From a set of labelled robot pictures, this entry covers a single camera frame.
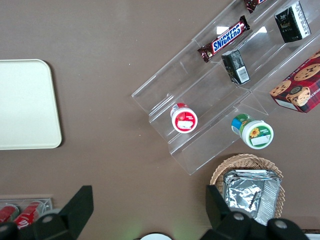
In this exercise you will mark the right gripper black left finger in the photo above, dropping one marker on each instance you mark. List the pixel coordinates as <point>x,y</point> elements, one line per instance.
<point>75,210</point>

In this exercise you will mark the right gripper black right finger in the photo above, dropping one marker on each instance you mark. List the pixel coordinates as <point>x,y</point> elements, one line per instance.
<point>225,225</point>

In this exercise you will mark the woven wicker basket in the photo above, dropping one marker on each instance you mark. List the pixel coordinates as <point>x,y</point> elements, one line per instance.
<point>240,162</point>

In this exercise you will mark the cream plastic tray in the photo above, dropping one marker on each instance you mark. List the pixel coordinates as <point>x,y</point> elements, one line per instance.
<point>25,105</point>

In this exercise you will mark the clear acrylic can holder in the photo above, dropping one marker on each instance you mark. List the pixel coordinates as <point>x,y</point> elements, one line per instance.
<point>47,203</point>

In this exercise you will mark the red cola can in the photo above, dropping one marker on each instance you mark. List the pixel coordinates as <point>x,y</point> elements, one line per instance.
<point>7,212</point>
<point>27,215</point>

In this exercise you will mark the white round object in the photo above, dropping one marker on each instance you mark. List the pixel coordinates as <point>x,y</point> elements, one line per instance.
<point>156,237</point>

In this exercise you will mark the green lid yogurt cup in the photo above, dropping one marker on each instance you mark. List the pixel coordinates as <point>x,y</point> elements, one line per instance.
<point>256,132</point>

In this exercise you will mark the red lid yogurt cup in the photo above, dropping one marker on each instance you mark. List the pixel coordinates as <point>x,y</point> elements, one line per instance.
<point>184,121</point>

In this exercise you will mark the clear acrylic tiered stand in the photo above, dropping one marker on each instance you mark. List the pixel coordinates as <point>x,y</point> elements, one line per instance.
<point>265,50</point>
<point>212,100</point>

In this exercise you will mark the red plaid cookie box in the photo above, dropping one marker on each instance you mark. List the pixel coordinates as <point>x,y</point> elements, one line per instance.
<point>300,87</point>

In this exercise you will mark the small black carton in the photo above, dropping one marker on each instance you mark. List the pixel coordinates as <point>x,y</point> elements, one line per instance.
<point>236,66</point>

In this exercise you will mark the Snickers chocolate bar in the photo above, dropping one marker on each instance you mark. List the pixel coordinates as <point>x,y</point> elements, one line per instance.
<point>225,40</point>

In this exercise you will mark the black box with gold print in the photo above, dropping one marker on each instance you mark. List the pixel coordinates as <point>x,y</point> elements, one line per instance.
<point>292,23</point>

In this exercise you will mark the dark red candy bar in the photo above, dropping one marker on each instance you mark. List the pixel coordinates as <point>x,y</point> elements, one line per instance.
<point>251,4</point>

